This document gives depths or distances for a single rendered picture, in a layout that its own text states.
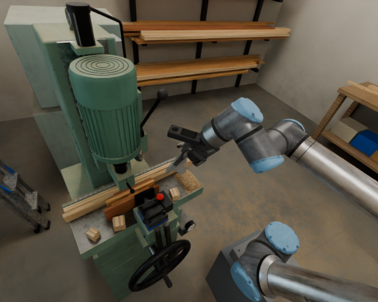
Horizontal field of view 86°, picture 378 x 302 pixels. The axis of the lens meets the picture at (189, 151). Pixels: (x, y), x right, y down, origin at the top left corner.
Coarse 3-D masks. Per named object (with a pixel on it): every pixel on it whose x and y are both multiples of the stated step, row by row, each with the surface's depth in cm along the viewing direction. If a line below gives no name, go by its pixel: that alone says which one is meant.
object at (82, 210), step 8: (152, 176) 101; (160, 176) 104; (112, 192) 92; (96, 200) 88; (104, 200) 89; (80, 208) 85; (88, 208) 86; (96, 208) 89; (64, 216) 82; (72, 216) 83
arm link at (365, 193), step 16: (272, 128) 63; (288, 128) 62; (288, 144) 60; (304, 144) 60; (320, 144) 60; (304, 160) 60; (320, 160) 58; (336, 160) 57; (320, 176) 59; (336, 176) 56; (352, 176) 54; (368, 176) 54; (352, 192) 54; (368, 192) 52; (368, 208) 53
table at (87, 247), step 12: (168, 180) 105; (168, 192) 100; (180, 192) 101; (192, 192) 102; (180, 204) 101; (84, 216) 87; (96, 216) 87; (132, 216) 89; (72, 228) 82; (84, 228) 83; (96, 228) 83; (108, 228) 84; (132, 228) 87; (84, 240) 80; (96, 240) 80; (108, 240) 81; (144, 240) 85; (84, 252) 77; (96, 252) 82
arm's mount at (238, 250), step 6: (258, 234) 118; (240, 246) 112; (246, 246) 112; (234, 252) 110; (240, 252) 109; (234, 258) 112; (294, 258) 110; (294, 264) 108; (264, 300) 96; (270, 300) 95
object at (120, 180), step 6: (108, 168) 90; (114, 168) 86; (114, 174) 83; (120, 174) 84; (126, 174) 84; (132, 174) 84; (114, 180) 88; (120, 180) 82; (126, 180) 84; (132, 180) 86; (120, 186) 84; (126, 186) 86
